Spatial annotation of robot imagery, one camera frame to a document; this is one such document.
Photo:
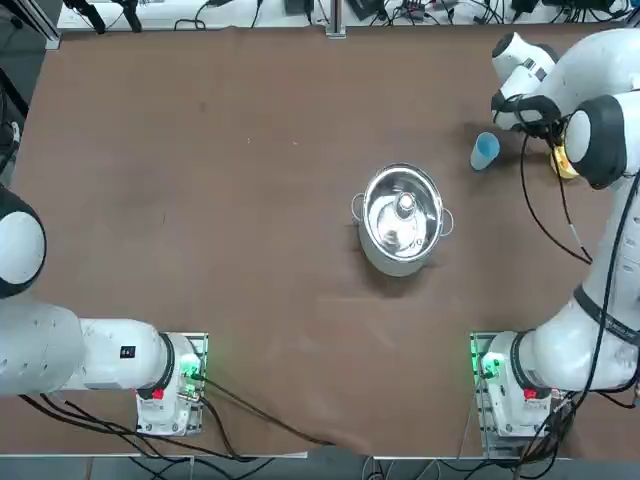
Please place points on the blue plastic cup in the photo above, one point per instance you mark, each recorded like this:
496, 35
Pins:
484, 152

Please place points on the aluminium camera post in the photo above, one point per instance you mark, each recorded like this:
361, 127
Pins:
336, 25

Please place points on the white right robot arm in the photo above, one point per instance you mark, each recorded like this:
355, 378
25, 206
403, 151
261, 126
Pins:
600, 60

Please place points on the glass pot lid with knob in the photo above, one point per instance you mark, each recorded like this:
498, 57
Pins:
400, 220

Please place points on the stainless steel pot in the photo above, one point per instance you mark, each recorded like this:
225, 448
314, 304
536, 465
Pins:
395, 267

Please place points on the aluminium frame rail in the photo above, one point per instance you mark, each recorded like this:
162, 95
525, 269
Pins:
50, 37

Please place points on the yellow plastic bowl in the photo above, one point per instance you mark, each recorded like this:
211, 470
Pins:
567, 172

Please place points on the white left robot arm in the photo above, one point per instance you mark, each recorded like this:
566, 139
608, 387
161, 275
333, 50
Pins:
50, 350

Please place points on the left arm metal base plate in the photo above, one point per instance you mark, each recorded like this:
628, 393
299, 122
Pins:
202, 345

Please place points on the black electronic device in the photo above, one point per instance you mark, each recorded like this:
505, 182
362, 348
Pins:
365, 9

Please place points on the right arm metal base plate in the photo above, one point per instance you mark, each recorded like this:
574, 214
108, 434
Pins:
492, 440

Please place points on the black stand leg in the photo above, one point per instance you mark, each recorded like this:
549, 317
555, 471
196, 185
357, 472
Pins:
95, 17
132, 20

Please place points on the black power adapter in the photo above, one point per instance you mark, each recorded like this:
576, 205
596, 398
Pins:
299, 6

